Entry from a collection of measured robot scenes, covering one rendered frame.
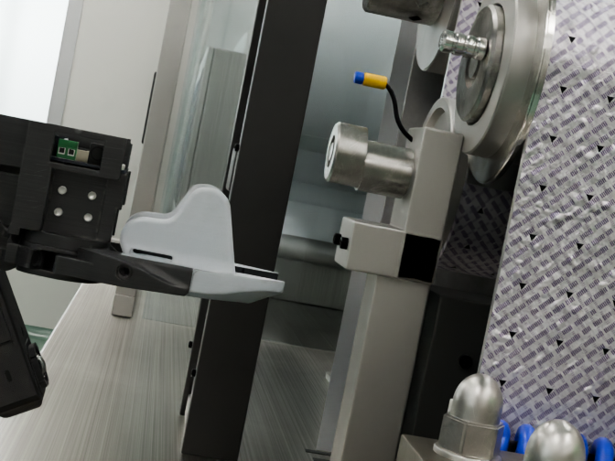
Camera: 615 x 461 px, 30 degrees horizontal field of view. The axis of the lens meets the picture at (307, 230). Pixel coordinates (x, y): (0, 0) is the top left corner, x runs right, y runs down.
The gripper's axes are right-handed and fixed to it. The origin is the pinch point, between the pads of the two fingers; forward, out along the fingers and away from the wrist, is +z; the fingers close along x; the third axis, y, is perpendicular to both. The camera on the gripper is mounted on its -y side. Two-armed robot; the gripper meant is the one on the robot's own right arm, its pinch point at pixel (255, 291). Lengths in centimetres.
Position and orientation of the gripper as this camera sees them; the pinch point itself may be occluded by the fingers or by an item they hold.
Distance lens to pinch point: 66.1
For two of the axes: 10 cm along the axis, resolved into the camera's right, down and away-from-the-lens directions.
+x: -1.2, -0.7, 9.9
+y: 1.9, -9.8, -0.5
